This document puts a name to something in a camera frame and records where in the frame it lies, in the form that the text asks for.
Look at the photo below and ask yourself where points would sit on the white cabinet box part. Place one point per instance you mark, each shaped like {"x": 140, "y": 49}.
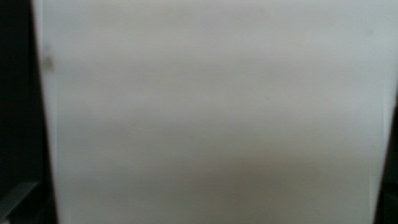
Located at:
{"x": 219, "y": 103}

